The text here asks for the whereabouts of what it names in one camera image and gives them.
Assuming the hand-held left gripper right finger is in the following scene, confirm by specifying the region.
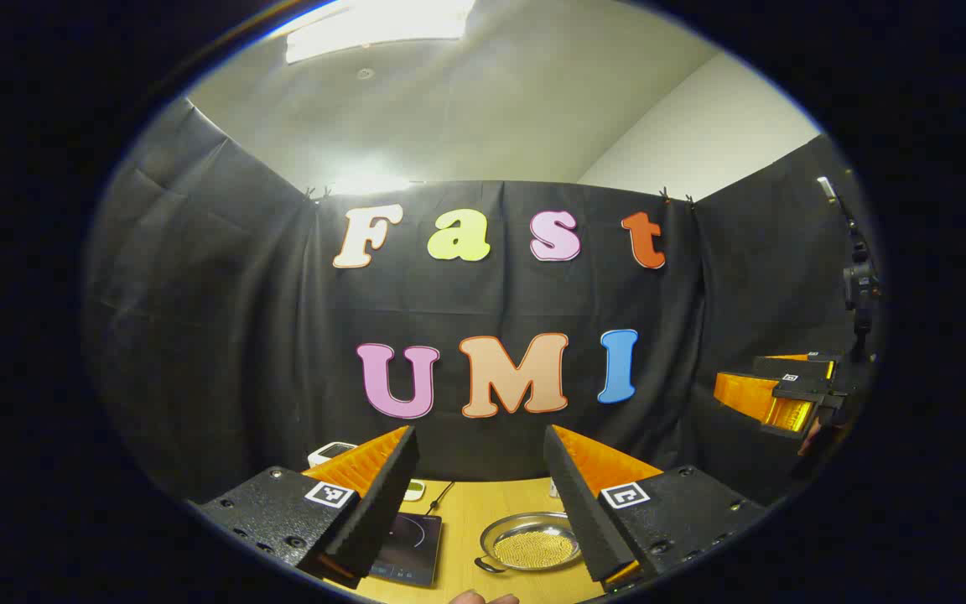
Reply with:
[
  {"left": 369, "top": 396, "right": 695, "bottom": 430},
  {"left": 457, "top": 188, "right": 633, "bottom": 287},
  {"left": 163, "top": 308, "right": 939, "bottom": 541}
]
[{"left": 543, "top": 424, "right": 767, "bottom": 592}]

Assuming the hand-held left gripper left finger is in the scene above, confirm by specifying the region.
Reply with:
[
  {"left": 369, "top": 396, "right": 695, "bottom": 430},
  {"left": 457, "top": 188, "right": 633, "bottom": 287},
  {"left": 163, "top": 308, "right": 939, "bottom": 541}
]
[{"left": 190, "top": 425, "right": 419, "bottom": 590}]

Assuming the black induction cooktop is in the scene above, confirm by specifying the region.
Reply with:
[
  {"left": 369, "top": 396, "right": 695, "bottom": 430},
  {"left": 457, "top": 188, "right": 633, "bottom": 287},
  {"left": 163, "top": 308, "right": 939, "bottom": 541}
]
[{"left": 368, "top": 513, "right": 443, "bottom": 587}]

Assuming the steel pot with black handles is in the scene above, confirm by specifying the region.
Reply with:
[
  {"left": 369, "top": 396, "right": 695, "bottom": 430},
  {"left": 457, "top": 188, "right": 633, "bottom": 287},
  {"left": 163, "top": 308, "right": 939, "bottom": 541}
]
[{"left": 474, "top": 511, "right": 586, "bottom": 575}]

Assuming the heap of yellow soybeans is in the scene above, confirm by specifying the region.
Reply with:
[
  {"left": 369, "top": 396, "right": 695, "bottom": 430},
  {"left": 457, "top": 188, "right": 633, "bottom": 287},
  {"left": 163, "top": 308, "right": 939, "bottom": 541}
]
[{"left": 493, "top": 530, "right": 578, "bottom": 569}]

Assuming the white toaster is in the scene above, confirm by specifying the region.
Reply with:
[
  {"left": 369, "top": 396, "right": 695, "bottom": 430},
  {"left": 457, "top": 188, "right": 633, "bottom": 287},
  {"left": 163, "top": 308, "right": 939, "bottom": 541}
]
[{"left": 308, "top": 441, "right": 359, "bottom": 469}]

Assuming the black backdrop cloth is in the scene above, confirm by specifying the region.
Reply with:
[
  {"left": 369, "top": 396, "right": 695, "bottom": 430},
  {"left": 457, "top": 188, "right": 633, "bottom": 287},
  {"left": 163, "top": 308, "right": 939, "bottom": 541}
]
[{"left": 85, "top": 96, "right": 882, "bottom": 504}]

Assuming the ceiling light panel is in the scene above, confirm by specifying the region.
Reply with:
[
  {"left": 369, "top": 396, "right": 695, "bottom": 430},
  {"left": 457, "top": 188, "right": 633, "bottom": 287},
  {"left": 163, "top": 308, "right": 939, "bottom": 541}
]
[{"left": 285, "top": 0, "right": 477, "bottom": 65}]

